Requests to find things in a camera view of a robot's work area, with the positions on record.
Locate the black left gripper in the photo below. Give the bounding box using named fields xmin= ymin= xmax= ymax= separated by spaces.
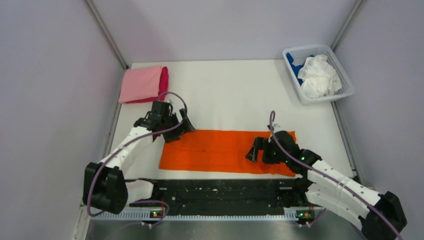
xmin=161 ymin=108 xmax=196 ymax=143

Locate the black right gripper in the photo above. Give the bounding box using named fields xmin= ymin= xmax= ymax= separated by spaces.
xmin=245 ymin=136 xmax=289 ymax=165

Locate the orange t shirt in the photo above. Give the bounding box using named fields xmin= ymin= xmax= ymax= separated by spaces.
xmin=159 ymin=130 xmax=295 ymax=177

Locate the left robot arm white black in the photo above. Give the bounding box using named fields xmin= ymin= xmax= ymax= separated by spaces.
xmin=82 ymin=101 xmax=196 ymax=216

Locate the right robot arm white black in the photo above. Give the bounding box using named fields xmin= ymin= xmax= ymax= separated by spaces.
xmin=245 ymin=130 xmax=408 ymax=240

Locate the crimson folded t shirt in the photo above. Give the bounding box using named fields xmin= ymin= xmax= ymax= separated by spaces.
xmin=126 ymin=66 xmax=169 ymax=104

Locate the pink folded t shirt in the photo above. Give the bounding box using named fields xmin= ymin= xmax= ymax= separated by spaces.
xmin=118 ymin=65 xmax=163 ymax=104

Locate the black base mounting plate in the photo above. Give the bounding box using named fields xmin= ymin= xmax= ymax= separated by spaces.
xmin=150 ymin=178 xmax=317 ymax=216

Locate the blue t shirt in basket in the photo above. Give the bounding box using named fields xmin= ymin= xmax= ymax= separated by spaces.
xmin=284 ymin=52 xmax=306 ymax=87

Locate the white crumpled t shirt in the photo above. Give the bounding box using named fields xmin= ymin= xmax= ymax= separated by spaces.
xmin=297 ymin=54 xmax=342 ymax=98

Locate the white plastic basket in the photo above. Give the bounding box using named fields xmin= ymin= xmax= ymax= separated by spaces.
xmin=282 ymin=44 xmax=355 ymax=105

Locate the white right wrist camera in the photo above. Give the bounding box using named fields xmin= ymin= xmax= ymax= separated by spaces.
xmin=269 ymin=123 xmax=284 ymax=134

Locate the white slotted cable duct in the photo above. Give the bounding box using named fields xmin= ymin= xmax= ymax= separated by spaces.
xmin=94 ymin=208 xmax=312 ymax=222

